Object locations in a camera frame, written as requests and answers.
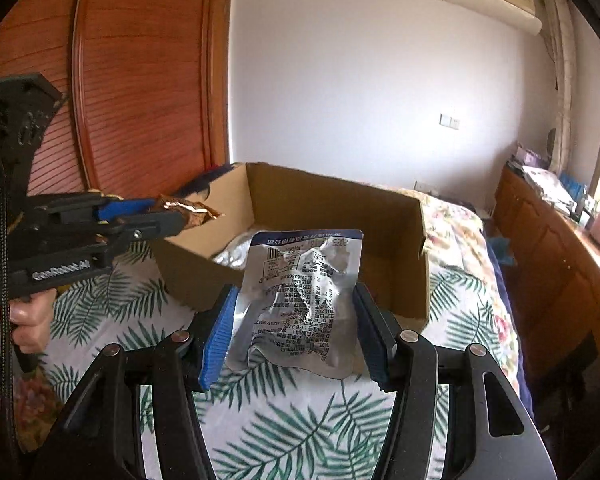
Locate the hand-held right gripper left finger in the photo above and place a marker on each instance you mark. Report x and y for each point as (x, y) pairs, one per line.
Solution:
(221, 332)

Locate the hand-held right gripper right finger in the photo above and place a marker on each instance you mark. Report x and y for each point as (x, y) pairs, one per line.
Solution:
(370, 335)

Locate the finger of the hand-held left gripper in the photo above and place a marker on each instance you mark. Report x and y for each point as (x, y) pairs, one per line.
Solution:
(155, 225)
(130, 206)

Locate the copper foil snack packet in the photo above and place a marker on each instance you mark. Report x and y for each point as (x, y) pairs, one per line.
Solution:
(190, 210)

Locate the silver snack packet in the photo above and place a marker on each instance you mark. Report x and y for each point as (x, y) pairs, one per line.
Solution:
(300, 300)

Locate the white snack packet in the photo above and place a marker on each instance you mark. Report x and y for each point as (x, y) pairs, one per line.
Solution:
(237, 252)

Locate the cardboard box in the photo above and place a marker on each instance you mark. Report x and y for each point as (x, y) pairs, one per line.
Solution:
(305, 200)

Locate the person's left hand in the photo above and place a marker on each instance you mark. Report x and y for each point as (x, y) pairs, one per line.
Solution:
(27, 320)

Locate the leaf print blanket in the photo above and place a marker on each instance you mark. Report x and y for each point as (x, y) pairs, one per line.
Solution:
(290, 425)

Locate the floral quilt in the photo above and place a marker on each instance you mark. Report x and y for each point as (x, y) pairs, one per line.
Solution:
(460, 240)

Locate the wooden wardrobe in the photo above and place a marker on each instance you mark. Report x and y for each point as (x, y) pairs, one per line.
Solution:
(130, 75)

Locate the wooden desk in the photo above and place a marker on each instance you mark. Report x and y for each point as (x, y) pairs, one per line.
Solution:
(555, 270)

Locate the stack of printed packets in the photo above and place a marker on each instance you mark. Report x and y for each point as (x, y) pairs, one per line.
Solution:
(547, 185)

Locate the cream curtain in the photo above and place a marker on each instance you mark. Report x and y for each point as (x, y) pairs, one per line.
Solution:
(562, 85)

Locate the white wall socket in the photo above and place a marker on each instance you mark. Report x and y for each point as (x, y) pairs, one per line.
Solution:
(425, 186)

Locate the white wall switch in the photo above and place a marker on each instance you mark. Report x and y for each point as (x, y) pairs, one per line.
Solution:
(449, 121)

